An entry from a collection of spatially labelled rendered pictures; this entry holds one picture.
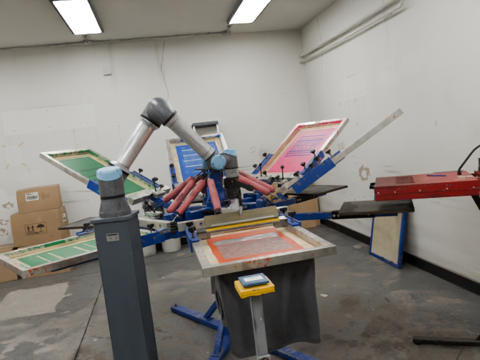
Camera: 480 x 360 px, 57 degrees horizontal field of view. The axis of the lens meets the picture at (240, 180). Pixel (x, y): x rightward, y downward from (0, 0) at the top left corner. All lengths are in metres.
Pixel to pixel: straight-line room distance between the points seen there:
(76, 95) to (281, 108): 2.96
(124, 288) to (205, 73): 4.80
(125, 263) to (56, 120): 4.63
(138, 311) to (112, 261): 0.27
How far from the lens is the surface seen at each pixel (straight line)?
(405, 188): 2.79
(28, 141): 6.69
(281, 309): 2.07
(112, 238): 2.15
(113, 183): 2.14
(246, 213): 2.41
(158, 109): 2.17
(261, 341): 1.77
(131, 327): 2.27
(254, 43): 6.82
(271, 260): 1.88
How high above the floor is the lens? 1.51
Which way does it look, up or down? 6 degrees down
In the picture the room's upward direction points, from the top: 7 degrees counter-clockwise
